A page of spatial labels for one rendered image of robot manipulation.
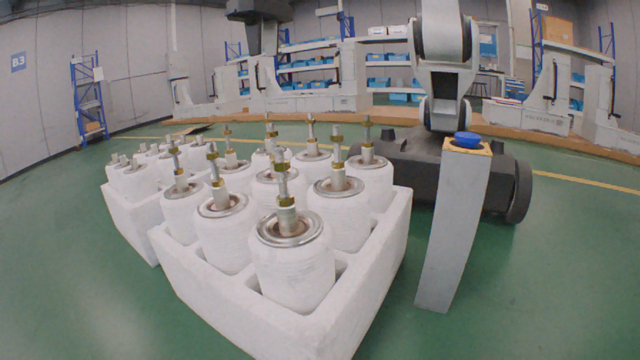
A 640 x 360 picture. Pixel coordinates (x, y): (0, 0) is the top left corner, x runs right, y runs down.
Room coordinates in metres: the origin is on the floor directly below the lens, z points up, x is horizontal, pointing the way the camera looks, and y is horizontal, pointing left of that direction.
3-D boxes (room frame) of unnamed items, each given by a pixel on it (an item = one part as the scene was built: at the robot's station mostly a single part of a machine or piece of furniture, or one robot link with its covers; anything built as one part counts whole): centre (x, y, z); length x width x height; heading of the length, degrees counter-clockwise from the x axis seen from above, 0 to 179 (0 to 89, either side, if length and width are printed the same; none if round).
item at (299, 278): (0.23, 0.04, 0.16); 0.10 x 0.10 x 0.18
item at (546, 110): (1.77, -1.95, 0.45); 0.82 x 0.57 x 0.74; 59
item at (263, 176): (0.39, 0.07, 0.25); 0.08 x 0.08 x 0.01
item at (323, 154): (0.49, 0.01, 0.25); 0.08 x 0.08 x 0.01
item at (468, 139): (0.30, -0.21, 0.32); 0.04 x 0.04 x 0.02
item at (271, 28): (0.41, 0.06, 0.48); 0.03 x 0.02 x 0.06; 59
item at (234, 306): (0.39, 0.07, 0.09); 0.39 x 0.39 x 0.18; 57
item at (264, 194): (0.39, 0.07, 0.16); 0.10 x 0.10 x 0.18
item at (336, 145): (0.33, -0.03, 0.30); 0.01 x 0.01 x 0.08
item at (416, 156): (0.87, -0.50, 0.19); 0.64 x 0.52 x 0.33; 149
